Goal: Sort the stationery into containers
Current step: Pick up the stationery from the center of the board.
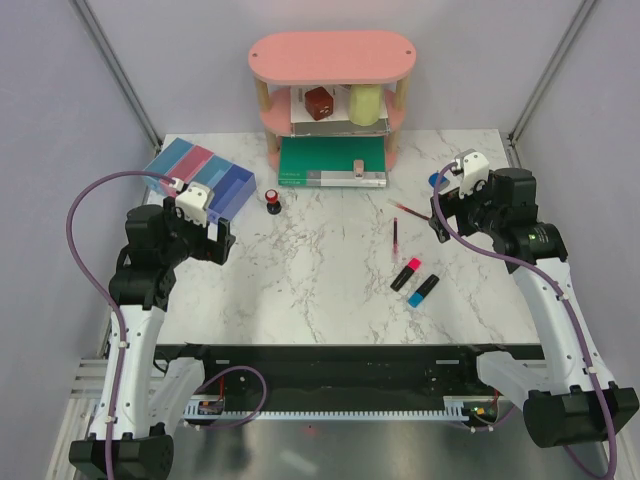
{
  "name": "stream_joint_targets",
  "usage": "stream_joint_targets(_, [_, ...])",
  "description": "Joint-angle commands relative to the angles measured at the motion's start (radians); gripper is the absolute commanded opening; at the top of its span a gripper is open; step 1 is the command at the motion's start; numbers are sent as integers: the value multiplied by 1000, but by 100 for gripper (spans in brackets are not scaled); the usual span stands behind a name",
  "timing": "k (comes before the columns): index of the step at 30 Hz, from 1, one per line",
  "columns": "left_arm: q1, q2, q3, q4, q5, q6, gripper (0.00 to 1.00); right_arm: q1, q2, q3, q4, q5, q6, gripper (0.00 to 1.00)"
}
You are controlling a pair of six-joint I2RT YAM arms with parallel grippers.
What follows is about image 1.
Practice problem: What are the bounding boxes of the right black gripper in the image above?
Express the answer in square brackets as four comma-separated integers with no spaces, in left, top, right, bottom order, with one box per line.
[429,171,505,243]

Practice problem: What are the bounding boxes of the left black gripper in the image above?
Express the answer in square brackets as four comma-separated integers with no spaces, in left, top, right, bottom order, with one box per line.
[160,197,234,267]

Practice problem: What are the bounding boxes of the four-compartment blue pink organizer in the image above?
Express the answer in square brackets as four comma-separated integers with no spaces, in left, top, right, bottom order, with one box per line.
[145,138,256,224]

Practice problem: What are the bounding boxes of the small pink white stapler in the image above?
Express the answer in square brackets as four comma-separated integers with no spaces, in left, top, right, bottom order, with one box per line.
[353,159,365,179]

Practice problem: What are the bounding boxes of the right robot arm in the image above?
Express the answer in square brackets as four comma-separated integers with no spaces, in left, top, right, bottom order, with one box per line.
[430,163,639,448]

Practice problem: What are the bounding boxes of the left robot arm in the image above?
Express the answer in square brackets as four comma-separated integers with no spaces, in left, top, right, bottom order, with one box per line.
[69,186,235,479]

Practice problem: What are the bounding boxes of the pink black highlighter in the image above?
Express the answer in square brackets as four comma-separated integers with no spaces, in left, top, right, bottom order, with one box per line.
[390,258,421,292]

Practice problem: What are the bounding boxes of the blue black highlighter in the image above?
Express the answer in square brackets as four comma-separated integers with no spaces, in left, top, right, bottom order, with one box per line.
[408,274,439,308]

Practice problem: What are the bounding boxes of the dark red pink pen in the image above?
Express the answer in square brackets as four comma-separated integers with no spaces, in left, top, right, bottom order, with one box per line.
[392,217,399,263]

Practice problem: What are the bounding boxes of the red orange-tip pen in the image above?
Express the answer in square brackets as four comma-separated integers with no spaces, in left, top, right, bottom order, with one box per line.
[388,200,430,221]

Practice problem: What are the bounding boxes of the green box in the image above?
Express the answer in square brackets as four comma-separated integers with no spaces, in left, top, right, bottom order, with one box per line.
[278,137,387,188]

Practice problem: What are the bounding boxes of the pale yellow cup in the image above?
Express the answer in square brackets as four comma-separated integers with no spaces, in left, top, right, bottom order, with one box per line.
[348,84,382,126]

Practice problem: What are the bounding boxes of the brown cube box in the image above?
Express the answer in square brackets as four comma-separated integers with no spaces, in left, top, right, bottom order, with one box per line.
[304,86,334,121]

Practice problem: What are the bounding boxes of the pink three-tier shelf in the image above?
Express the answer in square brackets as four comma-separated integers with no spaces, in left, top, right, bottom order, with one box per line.
[248,30,417,170]

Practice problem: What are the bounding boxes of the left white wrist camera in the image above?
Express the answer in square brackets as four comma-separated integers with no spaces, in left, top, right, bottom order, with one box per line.
[172,178,214,227]

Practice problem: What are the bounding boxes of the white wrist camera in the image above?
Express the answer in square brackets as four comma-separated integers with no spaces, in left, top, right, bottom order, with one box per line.
[448,149,490,199]
[172,178,214,227]

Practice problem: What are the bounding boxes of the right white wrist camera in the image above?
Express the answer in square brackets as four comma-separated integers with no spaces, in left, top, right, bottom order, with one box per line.
[448,149,490,199]

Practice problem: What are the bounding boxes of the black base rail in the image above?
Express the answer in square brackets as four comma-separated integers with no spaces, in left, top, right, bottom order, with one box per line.
[156,343,544,397]

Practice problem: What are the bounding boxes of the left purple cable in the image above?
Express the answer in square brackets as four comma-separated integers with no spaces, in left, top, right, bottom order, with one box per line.
[66,171,176,480]

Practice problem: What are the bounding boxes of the purple cable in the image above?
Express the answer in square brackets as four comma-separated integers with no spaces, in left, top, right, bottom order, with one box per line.
[431,160,618,480]
[66,171,176,480]

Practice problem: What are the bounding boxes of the white cable duct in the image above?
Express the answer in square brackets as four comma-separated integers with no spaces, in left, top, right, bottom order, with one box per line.
[182,396,469,424]

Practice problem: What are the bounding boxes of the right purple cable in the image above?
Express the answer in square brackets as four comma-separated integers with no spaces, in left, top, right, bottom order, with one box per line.
[431,160,618,480]

